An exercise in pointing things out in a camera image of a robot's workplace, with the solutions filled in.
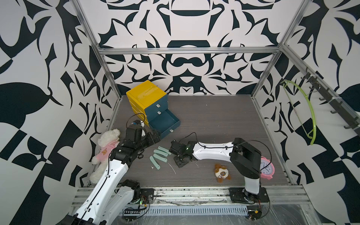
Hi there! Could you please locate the black hook rack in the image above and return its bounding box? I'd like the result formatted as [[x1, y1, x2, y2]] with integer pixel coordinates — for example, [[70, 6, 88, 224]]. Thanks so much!
[[302, 68, 360, 135]]

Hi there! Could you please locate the pink alarm clock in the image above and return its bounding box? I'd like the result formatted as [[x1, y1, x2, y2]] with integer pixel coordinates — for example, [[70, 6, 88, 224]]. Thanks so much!
[[260, 156, 275, 180]]

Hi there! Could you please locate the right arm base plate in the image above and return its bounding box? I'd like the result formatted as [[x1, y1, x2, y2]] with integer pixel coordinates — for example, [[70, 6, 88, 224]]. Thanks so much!
[[228, 186, 270, 204]]

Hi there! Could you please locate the white teddy bear pink shirt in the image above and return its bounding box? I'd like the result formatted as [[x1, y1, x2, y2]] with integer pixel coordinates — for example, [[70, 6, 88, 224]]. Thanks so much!
[[90, 129, 121, 184]]

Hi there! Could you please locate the brown white plush puppy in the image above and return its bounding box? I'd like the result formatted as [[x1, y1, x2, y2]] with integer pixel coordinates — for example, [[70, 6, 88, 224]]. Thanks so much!
[[214, 164, 231, 183]]

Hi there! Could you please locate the mint folding knife top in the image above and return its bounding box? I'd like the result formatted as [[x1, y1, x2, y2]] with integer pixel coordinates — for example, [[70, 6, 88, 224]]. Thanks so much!
[[158, 146, 171, 155]]

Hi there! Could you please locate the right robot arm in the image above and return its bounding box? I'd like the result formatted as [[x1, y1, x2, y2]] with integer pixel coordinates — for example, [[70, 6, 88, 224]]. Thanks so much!
[[169, 138, 262, 195]]

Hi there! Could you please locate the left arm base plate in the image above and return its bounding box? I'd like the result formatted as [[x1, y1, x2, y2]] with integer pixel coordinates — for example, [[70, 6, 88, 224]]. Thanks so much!
[[130, 188, 155, 204]]

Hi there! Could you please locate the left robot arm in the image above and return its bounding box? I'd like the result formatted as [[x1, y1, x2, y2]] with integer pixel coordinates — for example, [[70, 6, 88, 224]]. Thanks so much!
[[59, 121, 161, 225]]

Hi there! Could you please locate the green bow on wall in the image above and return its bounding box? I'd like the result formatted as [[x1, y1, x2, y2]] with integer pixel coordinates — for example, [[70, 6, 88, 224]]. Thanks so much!
[[281, 80, 317, 145]]

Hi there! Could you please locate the yellow drawer cabinet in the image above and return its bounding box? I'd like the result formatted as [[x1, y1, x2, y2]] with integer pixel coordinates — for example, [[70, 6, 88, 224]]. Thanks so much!
[[126, 81, 166, 125]]

